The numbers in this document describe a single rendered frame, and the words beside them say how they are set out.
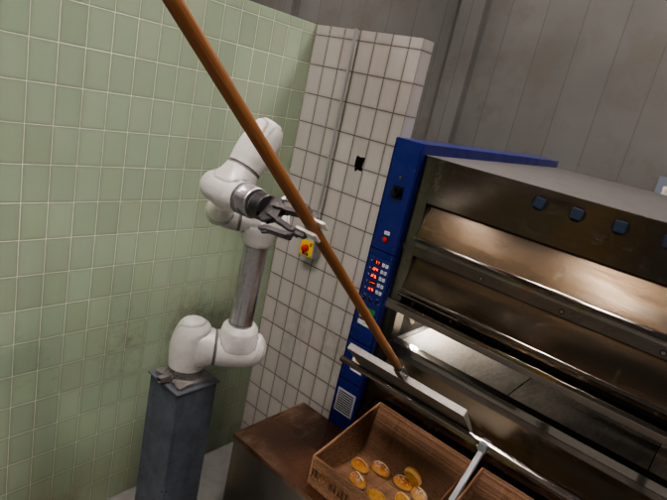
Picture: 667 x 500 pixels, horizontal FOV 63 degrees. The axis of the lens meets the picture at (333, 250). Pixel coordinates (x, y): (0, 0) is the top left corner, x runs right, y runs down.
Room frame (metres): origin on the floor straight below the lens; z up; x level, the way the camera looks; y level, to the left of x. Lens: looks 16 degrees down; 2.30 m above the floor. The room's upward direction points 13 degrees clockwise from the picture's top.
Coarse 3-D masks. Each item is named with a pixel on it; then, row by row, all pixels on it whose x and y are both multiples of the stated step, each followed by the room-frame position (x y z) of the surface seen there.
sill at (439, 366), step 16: (416, 352) 2.41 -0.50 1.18; (432, 368) 2.34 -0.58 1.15; (448, 368) 2.32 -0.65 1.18; (464, 384) 2.24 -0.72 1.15; (480, 384) 2.23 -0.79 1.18; (496, 400) 2.14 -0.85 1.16; (512, 400) 2.15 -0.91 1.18; (528, 416) 2.06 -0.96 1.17; (544, 416) 2.07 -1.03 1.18; (560, 432) 1.98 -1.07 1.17; (576, 448) 1.93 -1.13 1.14; (592, 448) 1.90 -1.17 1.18; (608, 464) 1.86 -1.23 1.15; (624, 464) 1.83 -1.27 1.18; (640, 480) 1.79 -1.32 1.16; (656, 480) 1.77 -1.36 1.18
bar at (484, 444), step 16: (352, 368) 2.17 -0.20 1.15; (384, 384) 2.06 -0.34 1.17; (416, 400) 1.97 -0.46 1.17; (432, 416) 1.92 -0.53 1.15; (464, 432) 1.83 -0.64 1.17; (480, 448) 1.77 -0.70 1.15; (496, 448) 1.76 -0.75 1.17; (512, 464) 1.71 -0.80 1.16; (464, 480) 1.70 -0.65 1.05; (544, 480) 1.64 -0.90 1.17; (576, 496) 1.58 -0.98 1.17
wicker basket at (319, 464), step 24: (384, 408) 2.42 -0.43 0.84; (360, 432) 2.35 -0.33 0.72; (384, 432) 2.36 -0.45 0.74; (408, 432) 2.31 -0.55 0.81; (336, 456) 2.23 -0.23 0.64; (360, 456) 2.34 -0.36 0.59; (384, 456) 2.31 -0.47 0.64; (408, 456) 2.26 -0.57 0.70; (312, 480) 2.06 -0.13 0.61; (336, 480) 1.99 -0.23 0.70; (384, 480) 2.20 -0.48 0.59; (432, 480) 2.16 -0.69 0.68; (456, 480) 2.11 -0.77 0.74
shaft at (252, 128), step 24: (168, 0) 0.90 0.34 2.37; (192, 24) 0.93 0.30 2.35; (192, 48) 0.96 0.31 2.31; (216, 72) 0.99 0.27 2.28; (240, 96) 1.04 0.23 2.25; (240, 120) 1.05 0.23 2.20; (264, 144) 1.10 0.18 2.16; (288, 192) 1.19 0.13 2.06; (312, 216) 1.27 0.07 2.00; (336, 264) 1.38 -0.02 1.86; (360, 312) 1.55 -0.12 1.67; (384, 336) 1.70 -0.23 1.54
